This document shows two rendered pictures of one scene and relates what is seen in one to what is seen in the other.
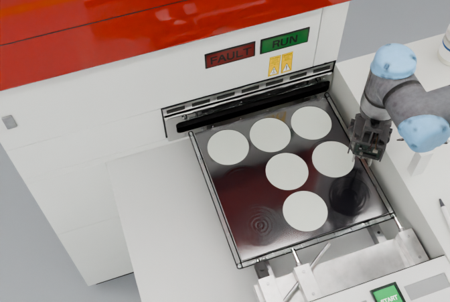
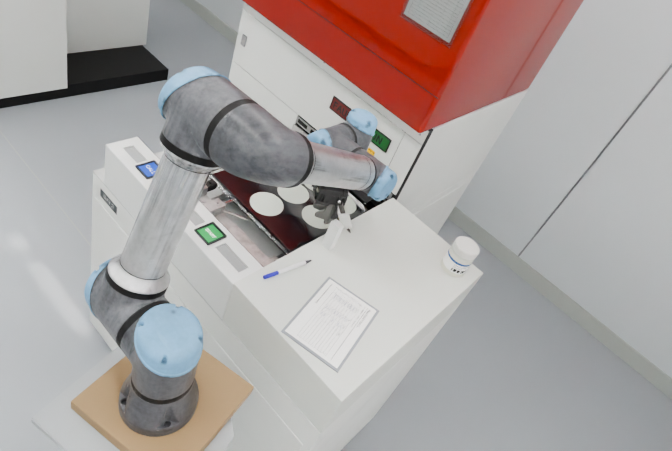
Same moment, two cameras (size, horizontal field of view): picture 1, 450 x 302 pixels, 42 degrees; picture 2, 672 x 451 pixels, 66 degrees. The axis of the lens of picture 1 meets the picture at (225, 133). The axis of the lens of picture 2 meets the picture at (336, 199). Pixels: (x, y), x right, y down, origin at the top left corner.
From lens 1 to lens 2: 112 cm
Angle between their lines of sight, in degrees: 35
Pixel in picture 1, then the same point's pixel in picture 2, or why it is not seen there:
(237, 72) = not seen: hidden behind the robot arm
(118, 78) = (293, 65)
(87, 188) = not seen: hidden behind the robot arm
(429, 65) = (432, 253)
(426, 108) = (333, 132)
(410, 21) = (563, 414)
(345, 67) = (393, 203)
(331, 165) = (311, 215)
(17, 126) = (244, 48)
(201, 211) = not seen: hidden behind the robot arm
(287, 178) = (287, 192)
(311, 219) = (261, 207)
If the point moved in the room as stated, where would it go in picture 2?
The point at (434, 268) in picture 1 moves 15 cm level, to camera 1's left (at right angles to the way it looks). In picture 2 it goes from (249, 261) to (227, 217)
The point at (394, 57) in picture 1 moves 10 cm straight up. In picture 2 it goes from (362, 114) to (377, 77)
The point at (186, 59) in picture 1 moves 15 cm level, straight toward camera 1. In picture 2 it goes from (325, 88) to (285, 91)
